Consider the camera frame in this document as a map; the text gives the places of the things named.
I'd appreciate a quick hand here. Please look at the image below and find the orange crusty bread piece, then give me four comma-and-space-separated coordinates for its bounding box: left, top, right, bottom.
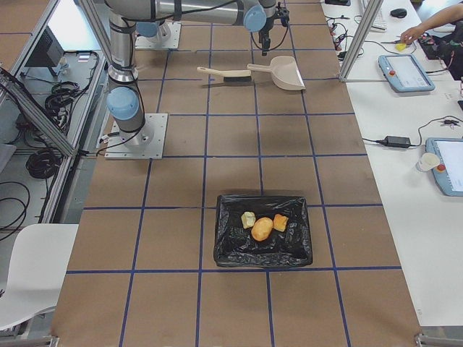
273, 213, 289, 232

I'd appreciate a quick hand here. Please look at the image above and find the paper cup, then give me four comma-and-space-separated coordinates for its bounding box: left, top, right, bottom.
415, 152, 441, 172

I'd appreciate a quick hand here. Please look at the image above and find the black computer mouse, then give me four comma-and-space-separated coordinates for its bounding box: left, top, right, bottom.
389, 8, 407, 19

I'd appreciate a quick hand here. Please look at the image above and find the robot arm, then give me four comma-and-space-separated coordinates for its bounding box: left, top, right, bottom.
106, 0, 289, 147

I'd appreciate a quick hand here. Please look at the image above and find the black power adapter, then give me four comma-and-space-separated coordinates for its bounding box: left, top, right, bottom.
382, 135, 412, 148

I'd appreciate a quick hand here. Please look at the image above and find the yellow small object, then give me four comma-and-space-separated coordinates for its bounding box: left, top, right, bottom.
395, 43, 407, 52

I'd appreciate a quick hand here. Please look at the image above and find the person's hand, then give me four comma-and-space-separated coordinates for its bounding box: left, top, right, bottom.
400, 25, 425, 44

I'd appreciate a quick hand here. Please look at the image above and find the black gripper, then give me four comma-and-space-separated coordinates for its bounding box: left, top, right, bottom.
258, 1, 289, 56

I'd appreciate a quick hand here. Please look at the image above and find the blue teach pendant far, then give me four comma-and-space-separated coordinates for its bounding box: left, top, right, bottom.
378, 54, 435, 93

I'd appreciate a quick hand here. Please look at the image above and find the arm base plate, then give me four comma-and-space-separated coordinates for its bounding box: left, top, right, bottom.
135, 22, 182, 51
104, 113, 168, 160

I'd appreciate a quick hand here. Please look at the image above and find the aluminium frame post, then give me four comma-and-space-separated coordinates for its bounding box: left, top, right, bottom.
339, 0, 383, 82

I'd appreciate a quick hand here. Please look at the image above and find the blue teach pendant near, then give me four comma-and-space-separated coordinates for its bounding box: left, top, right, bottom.
425, 137, 462, 197

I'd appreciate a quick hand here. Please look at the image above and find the pale green bread piece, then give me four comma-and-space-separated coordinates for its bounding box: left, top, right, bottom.
241, 211, 256, 229

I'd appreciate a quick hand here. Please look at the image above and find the white hand brush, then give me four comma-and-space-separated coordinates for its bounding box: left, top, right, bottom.
197, 67, 252, 82

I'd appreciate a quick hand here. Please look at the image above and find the blue teach pendant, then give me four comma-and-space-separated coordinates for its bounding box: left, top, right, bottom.
425, 137, 462, 197
378, 54, 435, 93

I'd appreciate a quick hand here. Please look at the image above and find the white plastic dustpan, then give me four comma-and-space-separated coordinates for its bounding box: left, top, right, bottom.
247, 56, 306, 91

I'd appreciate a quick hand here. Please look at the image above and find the round brown bread roll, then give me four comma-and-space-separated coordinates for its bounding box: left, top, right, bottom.
251, 217, 273, 241

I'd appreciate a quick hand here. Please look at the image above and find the white chair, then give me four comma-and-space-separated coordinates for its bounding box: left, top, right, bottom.
1, 223, 79, 330

